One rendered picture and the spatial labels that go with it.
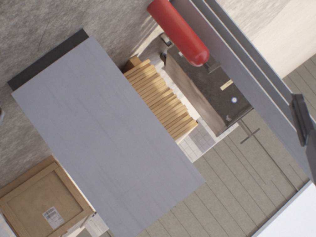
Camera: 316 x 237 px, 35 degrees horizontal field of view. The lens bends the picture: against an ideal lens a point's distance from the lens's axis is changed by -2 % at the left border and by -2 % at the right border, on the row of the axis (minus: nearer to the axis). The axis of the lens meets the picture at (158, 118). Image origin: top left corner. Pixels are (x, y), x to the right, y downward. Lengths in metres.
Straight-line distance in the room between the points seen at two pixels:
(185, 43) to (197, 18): 0.26
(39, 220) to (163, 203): 2.82
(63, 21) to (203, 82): 1.73
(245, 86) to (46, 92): 1.41
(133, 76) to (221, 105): 0.78
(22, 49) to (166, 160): 1.03
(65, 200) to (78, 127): 2.70
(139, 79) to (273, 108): 1.28
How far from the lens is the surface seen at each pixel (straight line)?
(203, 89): 4.24
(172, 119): 4.21
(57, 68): 3.05
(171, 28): 3.50
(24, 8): 2.49
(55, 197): 5.59
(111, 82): 2.99
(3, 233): 2.82
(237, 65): 3.56
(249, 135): 7.06
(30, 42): 2.85
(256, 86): 3.53
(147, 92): 4.24
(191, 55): 3.46
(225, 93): 4.25
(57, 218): 5.55
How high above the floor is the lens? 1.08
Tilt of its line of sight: 7 degrees down
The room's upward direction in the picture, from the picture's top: 142 degrees clockwise
